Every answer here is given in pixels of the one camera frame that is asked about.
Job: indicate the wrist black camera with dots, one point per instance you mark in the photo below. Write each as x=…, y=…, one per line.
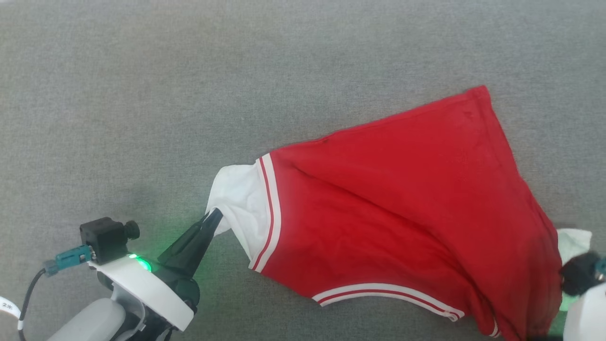
x=578, y=274
x=104, y=239

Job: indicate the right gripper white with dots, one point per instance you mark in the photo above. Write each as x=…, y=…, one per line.
x=587, y=315

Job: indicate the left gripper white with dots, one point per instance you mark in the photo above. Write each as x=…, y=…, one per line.
x=142, y=289

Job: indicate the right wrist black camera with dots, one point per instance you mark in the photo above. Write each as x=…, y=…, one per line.
x=578, y=274

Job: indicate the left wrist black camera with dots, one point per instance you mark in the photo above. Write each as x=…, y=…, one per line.
x=104, y=239

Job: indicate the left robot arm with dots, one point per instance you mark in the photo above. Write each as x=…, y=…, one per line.
x=90, y=322

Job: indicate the red and white shirt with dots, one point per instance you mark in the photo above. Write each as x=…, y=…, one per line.
x=402, y=203

